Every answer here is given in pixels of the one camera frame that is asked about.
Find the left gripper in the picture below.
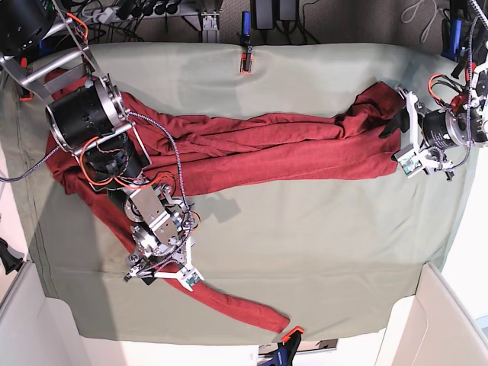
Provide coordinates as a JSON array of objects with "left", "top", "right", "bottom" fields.
[{"left": 379, "top": 85, "right": 456, "bottom": 181}]

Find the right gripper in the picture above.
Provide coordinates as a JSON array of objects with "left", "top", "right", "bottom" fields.
[{"left": 124, "top": 236, "right": 199, "bottom": 291}]

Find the red T-shirt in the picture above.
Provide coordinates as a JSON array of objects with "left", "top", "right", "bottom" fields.
[{"left": 46, "top": 82, "right": 405, "bottom": 333}]

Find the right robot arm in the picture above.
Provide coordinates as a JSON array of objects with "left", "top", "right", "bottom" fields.
[{"left": 1, "top": 1, "right": 203, "bottom": 291}]

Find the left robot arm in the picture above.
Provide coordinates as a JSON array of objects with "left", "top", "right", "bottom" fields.
[{"left": 380, "top": 1, "right": 487, "bottom": 180}]

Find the blue clamp top right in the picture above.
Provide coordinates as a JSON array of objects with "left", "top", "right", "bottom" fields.
[{"left": 441, "top": 18, "right": 463, "bottom": 61}]

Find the black clamp left edge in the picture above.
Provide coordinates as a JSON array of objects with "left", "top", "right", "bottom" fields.
[{"left": 0, "top": 239, "right": 24, "bottom": 275}]

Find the blue orange clamp bottom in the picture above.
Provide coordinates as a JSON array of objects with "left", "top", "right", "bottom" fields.
[{"left": 262, "top": 326, "right": 304, "bottom": 366}]

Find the green table cloth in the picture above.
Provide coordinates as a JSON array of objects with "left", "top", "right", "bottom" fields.
[{"left": 1, "top": 43, "right": 478, "bottom": 345}]

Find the blue clamp top middle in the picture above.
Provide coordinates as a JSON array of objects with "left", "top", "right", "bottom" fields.
[{"left": 239, "top": 11, "right": 252, "bottom": 74}]

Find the white bin right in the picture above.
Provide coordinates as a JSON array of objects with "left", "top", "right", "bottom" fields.
[{"left": 375, "top": 263, "right": 487, "bottom": 365}]

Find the orange black clamp far left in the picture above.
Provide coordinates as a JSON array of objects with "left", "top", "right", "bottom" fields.
[{"left": 15, "top": 57, "right": 34, "bottom": 101}]

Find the white power strip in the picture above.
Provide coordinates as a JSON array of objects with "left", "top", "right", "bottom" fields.
[{"left": 91, "top": 7, "right": 117, "bottom": 24}]

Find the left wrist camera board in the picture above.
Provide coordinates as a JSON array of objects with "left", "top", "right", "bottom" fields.
[{"left": 394, "top": 150, "right": 424, "bottom": 178}]

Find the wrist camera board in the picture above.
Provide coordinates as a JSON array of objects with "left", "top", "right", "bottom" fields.
[
  {"left": 180, "top": 268, "right": 204, "bottom": 292},
  {"left": 394, "top": 150, "right": 424, "bottom": 178}
]

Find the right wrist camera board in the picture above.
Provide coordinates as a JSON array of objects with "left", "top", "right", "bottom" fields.
[{"left": 180, "top": 268, "right": 204, "bottom": 292}]

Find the metal table leg bracket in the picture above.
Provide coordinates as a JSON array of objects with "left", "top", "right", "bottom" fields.
[{"left": 182, "top": 0, "right": 223, "bottom": 43}]

